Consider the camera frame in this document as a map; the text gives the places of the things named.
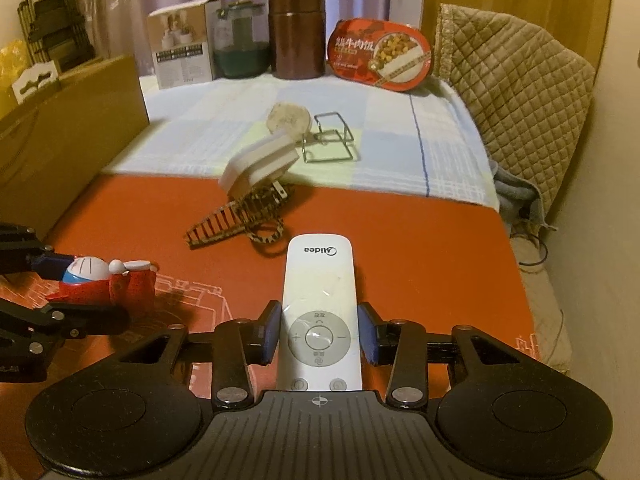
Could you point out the dark folding stool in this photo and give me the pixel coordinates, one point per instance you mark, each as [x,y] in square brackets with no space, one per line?
[55,25]

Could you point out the brown cylindrical canister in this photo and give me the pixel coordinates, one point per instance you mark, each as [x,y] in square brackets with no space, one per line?
[296,35]

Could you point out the white product box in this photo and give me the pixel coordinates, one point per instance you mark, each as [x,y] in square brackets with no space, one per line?
[182,45]

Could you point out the glass jar green lid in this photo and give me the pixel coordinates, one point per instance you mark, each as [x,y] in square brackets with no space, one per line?
[242,55]

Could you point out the white cardboard cutout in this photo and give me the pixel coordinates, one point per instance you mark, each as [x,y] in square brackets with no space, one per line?
[35,91]

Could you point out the red printed mat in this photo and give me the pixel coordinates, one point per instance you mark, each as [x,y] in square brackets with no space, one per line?
[425,260]

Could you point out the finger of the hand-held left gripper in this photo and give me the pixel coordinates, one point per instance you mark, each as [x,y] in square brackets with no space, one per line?
[50,265]
[90,320]

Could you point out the white power adapter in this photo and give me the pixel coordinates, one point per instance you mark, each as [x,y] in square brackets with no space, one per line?
[260,162]

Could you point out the beige stone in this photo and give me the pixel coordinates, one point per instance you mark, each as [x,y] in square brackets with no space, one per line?
[287,117]

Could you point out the red instant meal bowl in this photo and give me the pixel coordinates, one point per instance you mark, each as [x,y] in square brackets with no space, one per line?
[380,55]

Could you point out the light checked tablecloth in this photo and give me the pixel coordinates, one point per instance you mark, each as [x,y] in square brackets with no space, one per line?
[200,110]

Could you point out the yellow plastic bag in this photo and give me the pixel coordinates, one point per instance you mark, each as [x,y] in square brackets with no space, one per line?
[10,75]

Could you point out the red blue cat toy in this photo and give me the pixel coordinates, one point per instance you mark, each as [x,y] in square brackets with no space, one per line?
[100,285]

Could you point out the cardboard box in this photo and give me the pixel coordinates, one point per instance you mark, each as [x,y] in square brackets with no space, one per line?
[60,150]

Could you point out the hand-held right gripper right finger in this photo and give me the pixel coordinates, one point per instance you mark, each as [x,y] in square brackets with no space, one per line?
[368,332]

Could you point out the beige quilted chair cover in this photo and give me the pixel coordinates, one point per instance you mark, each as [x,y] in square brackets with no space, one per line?
[515,90]

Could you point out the white remote control grey dial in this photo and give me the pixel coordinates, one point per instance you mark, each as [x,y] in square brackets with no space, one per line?
[320,280]

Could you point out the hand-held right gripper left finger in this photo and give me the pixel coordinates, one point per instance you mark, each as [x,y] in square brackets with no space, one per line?
[270,332]

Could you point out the leopard print hair claw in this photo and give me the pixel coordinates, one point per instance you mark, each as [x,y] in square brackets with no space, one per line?
[225,220]

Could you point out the grey cloth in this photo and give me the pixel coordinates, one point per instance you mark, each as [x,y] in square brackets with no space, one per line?
[520,195]

